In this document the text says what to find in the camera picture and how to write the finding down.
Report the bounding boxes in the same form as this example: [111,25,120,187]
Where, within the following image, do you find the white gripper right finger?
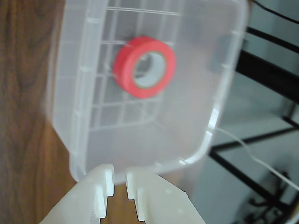
[125,172,205,224]

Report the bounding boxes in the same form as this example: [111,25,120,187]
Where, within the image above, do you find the thin white cable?
[216,128,299,191]

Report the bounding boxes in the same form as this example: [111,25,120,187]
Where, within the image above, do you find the black cable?
[253,0,299,24]

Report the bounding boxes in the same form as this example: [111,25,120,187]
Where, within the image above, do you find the black metal frame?
[210,25,299,224]

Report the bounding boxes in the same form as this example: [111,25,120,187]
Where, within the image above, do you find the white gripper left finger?
[39,163,115,224]

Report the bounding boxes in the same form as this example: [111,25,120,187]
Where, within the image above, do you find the red tape roll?
[113,36,177,98]

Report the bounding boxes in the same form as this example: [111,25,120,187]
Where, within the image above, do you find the clear plastic box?
[46,0,249,185]

